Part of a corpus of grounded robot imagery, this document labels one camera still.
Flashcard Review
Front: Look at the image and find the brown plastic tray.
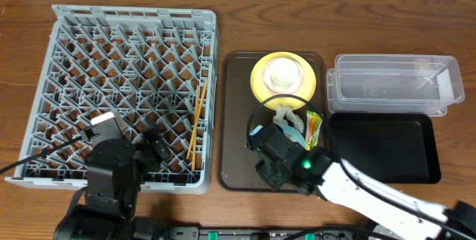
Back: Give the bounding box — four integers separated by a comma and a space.
216, 51, 328, 192

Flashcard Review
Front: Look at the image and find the clear plastic bin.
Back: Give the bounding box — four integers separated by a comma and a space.
327, 54, 465, 117

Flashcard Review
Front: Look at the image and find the white cup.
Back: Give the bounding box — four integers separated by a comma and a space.
268, 58, 299, 88

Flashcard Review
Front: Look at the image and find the grey dishwasher rack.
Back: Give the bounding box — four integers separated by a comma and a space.
8, 4, 219, 194

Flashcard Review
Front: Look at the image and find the pink bowl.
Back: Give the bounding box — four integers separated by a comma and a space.
262, 59, 304, 94

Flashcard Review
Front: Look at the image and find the yellow plate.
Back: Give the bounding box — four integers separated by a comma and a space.
250, 52, 317, 103

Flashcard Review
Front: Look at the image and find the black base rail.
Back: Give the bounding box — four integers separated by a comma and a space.
169, 227, 368, 240

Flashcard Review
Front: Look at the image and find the wooden chopstick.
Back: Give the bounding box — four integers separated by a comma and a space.
191, 85, 200, 171
187, 80, 208, 158

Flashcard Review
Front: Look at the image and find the light blue bowl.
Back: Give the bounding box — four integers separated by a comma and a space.
259, 125, 306, 152

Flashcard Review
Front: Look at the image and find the yellow green snack wrapper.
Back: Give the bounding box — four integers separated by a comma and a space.
305, 111, 322, 151

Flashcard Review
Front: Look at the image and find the black waste tray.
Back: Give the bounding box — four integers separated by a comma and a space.
329, 112, 441, 184

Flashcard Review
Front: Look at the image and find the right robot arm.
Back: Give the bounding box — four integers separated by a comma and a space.
248, 130, 475, 239

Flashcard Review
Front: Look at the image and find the white tissue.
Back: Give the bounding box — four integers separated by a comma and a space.
272, 105, 304, 133

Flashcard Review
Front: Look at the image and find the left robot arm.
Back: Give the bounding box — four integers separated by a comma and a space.
54, 123, 171, 239

